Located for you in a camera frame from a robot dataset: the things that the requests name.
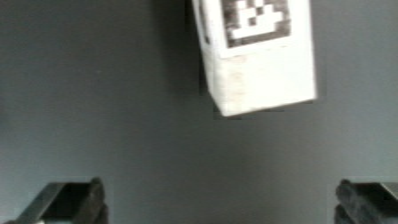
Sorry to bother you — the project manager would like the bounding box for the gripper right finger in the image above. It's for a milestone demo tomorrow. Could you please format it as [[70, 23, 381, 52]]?
[[335, 179, 398, 224]]

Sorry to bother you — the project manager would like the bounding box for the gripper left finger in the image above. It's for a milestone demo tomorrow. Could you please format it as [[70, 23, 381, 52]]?
[[15, 178, 111, 224]]

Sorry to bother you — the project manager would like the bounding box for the white leg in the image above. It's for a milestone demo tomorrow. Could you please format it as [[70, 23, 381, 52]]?
[[193, 0, 319, 117]]

